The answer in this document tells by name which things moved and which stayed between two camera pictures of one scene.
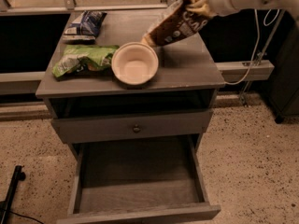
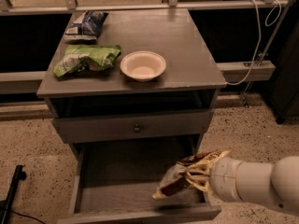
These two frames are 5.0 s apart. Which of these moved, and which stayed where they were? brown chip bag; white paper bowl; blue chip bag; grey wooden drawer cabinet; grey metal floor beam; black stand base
Moved: white paper bowl; brown chip bag
Stayed: black stand base; grey wooden drawer cabinet; blue chip bag; grey metal floor beam
